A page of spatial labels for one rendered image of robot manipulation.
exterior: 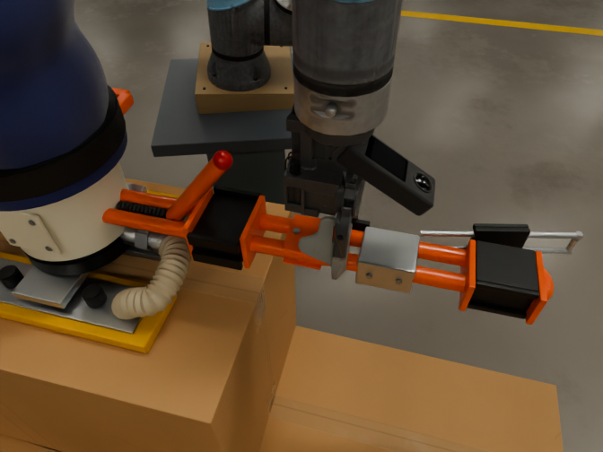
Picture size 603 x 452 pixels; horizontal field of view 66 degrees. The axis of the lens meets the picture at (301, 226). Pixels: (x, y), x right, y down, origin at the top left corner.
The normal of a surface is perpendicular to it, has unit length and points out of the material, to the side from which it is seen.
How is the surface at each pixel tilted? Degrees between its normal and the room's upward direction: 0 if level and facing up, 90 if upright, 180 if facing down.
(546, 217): 0
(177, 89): 0
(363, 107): 90
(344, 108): 90
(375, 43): 90
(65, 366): 0
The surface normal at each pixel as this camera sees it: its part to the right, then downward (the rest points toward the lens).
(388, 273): -0.26, 0.71
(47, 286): -0.02, -0.68
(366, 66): 0.36, 0.68
